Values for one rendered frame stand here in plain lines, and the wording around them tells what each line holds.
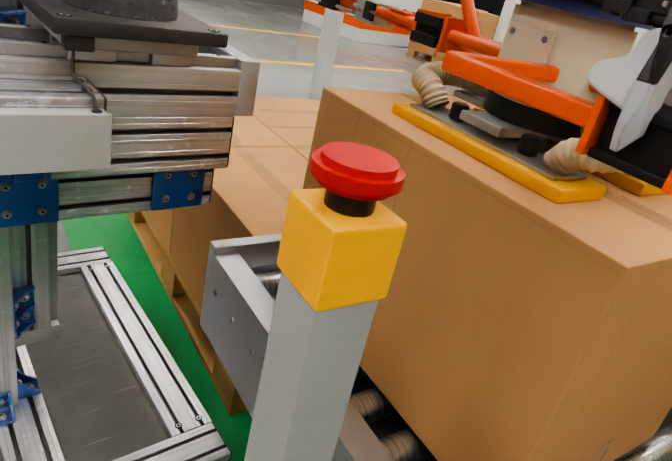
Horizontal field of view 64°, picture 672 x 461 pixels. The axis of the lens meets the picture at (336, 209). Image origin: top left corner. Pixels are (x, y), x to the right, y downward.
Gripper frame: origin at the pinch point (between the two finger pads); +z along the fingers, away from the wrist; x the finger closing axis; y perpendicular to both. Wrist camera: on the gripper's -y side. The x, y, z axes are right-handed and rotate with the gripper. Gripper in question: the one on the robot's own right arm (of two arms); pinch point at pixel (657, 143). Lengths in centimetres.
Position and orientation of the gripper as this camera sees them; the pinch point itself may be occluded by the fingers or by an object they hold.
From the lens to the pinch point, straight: 51.1
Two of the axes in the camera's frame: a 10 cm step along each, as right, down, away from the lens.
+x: -8.3, 0.6, -5.5
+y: -5.1, -4.6, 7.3
